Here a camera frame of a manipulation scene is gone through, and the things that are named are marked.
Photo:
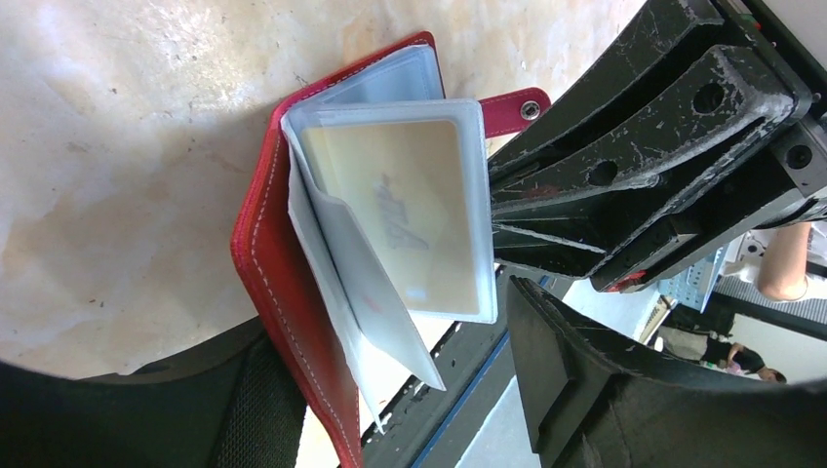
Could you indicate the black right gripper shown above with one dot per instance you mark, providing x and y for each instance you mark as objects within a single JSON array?
[{"x": 695, "y": 97}]

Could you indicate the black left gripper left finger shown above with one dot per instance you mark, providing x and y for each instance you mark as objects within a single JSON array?
[{"x": 229, "y": 401}]

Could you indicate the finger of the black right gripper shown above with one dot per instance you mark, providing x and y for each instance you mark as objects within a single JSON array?
[{"x": 591, "y": 248}]

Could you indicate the red card holder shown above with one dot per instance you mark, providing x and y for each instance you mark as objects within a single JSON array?
[{"x": 275, "y": 272}]

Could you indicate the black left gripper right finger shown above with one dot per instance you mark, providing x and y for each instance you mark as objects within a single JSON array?
[{"x": 593, "y": 397}]

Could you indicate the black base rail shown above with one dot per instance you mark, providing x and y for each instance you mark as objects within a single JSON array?
[{"x": 425, "y": 427}]

